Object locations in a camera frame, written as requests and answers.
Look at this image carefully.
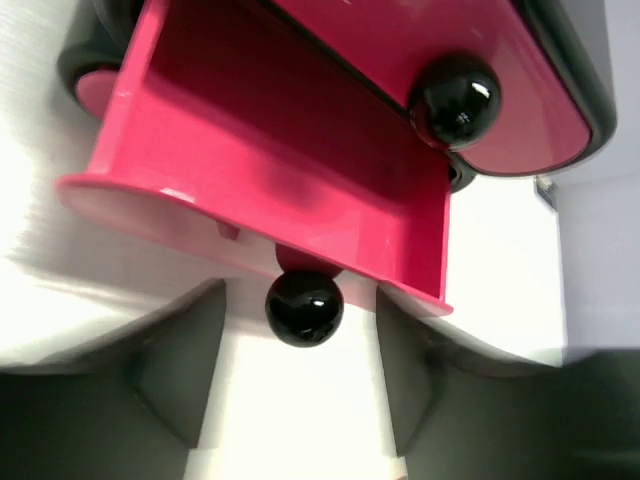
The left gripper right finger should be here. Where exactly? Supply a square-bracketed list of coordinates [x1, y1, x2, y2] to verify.
[375, 290, 639, 479]

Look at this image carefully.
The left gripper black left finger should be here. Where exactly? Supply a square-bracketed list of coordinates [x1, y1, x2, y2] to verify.
[1, 280, 226, 479]

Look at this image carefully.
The pink drawer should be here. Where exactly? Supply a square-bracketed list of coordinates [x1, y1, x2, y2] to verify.
[57, 1, 451, 346]
[277, 0, 590, 175]
[74, 69, 118, 118]

